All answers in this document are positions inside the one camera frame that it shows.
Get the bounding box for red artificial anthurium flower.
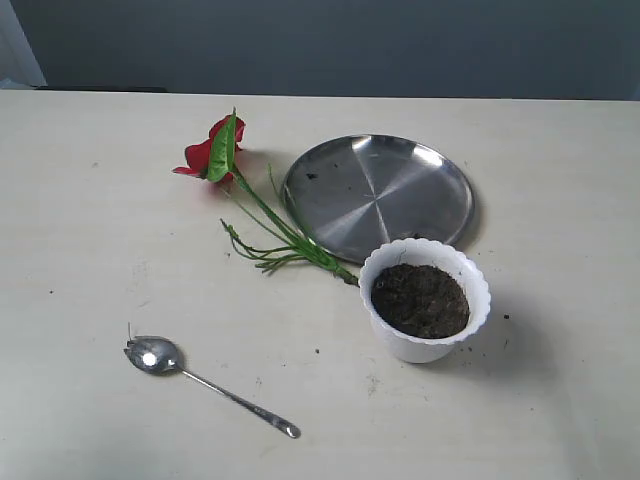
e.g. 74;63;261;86
172;112;359;286

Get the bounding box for dark contents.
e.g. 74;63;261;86
371;264;470;339

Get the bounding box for white scalloped plastic pot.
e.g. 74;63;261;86
359;238;491;364

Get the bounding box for small metal spoon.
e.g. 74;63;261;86
123;335;302;439

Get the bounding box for round stainless steel plate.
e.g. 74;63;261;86
280;134;476;265

